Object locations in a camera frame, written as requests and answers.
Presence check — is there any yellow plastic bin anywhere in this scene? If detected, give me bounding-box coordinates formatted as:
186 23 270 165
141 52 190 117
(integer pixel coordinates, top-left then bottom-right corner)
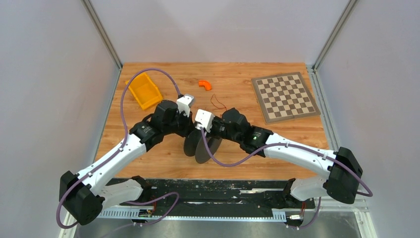
128 73 163 111

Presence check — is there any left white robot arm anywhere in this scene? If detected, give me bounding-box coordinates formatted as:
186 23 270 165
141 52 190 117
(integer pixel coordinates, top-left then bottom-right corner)
56 95 195 225

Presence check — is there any thin red wire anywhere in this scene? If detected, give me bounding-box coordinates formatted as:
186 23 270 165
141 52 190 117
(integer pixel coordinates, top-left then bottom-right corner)
210 94 228 112

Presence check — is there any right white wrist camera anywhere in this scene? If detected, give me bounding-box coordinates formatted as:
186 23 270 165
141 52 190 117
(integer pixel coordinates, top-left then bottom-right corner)
195 109 215 132

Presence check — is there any orange curved plastic piece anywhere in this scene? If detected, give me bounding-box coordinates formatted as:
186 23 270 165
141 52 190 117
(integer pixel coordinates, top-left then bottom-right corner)
198 80 212 91

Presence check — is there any aluminium frame post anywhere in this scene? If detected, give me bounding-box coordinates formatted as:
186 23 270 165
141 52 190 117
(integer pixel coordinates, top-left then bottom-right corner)
312 0 359 71
81 0 123 71

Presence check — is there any black cable spool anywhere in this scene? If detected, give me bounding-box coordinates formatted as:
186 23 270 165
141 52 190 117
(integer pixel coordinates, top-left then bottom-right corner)
183 129 222 164

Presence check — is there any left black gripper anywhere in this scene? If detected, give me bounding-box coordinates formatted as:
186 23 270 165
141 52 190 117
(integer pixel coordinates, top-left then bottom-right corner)
163 108 196 137

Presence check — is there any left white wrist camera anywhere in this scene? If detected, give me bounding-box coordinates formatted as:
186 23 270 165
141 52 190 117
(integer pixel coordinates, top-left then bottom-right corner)
176 94 195 118

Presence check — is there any left aluminium frame post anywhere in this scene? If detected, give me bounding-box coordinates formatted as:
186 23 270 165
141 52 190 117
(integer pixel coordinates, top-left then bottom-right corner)
81 0 123 71

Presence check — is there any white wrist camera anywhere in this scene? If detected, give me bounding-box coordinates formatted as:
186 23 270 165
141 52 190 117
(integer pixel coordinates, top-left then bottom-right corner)
195 109 215 132
176 94 195 118

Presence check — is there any right aluminium frame post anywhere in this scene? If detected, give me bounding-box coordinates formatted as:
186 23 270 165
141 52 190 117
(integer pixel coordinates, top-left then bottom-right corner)
312 0 359 71

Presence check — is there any wooden chessboard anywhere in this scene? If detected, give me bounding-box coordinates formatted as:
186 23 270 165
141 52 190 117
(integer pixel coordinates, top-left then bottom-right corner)
251 72 320 124

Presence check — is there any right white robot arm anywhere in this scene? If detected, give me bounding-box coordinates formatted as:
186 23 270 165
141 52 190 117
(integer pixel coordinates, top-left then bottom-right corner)
195 108 366 207

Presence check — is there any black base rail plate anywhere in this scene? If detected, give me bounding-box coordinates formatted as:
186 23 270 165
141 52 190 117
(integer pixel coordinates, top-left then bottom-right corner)
136 178 315 220

